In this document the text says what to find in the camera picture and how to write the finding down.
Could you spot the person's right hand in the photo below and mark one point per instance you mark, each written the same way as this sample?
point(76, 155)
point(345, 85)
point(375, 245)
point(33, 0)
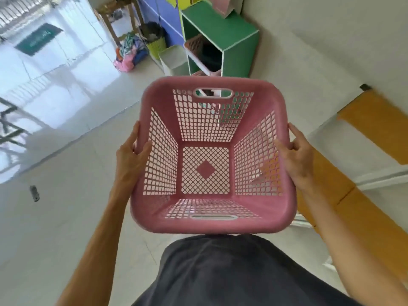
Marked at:
point(301, 165)

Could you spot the person's left hand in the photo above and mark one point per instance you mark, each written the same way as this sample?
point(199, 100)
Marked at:
point(129, 165)

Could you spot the pink laundry basket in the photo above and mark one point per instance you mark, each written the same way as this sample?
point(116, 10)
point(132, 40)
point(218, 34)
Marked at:
point(205, 170)

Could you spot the person's left forearm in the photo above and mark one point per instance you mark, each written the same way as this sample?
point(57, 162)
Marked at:
point(95, 245)

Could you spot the person's right forearm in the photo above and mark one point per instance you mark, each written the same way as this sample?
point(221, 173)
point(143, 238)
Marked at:
point(350, 251)

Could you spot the orange storage basket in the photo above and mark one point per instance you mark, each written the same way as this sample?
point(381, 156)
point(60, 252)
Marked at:
point(194, 46)

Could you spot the pink bag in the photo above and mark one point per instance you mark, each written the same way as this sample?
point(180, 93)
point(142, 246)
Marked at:
point(125, 64)

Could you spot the blue bag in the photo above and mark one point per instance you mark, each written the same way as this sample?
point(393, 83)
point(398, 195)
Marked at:
point(141, 57)

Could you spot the white plastic bin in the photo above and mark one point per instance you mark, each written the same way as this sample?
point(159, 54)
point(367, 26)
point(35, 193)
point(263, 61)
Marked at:
point(173, 62)

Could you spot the colourful clothes pile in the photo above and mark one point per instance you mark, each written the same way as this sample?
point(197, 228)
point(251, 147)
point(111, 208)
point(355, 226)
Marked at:
point(130, 44)

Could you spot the lime green waste bin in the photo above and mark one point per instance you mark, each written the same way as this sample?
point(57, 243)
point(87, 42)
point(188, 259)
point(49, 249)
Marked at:
point(156, 47)

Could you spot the black shirt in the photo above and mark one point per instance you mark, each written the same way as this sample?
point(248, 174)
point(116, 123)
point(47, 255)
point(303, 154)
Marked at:
point(239, 274)

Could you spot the wooden stool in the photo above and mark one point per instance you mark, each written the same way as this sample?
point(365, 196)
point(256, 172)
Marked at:
point(110, 27)

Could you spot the blue cabinet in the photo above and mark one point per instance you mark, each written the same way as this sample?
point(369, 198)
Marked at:
point(162, 19)

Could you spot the green doormat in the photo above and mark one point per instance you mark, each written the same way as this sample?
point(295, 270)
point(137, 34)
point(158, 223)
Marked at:
point(38, 39)

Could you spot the green wooden cabinet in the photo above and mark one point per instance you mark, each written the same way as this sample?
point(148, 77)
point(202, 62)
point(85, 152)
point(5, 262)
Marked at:
point(223, 28)

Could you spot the yellow cabinet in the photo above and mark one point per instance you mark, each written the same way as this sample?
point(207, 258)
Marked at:
point(183, 1)

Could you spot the metal sliding gate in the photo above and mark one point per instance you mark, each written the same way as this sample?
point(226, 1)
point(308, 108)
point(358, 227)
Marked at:
point(19, 11)

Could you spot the wooden table white metal frame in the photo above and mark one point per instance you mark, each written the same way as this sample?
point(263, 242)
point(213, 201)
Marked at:
point(376, 124)

